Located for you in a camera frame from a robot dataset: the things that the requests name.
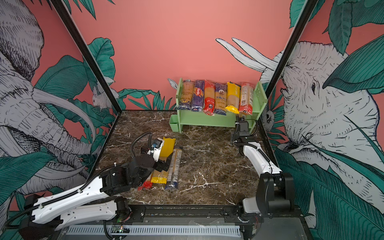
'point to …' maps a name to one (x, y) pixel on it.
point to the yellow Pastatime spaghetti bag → (233, 98)
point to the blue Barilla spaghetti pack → (198, 95)
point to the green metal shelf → (190, 118)
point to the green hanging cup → (173, 123)
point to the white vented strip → (155, 230)
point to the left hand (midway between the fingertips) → (163, 148)
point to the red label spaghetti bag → (246, 98)
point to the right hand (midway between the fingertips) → (236, 132)
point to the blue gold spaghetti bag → (187, 95)
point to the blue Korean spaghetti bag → (220, 98)
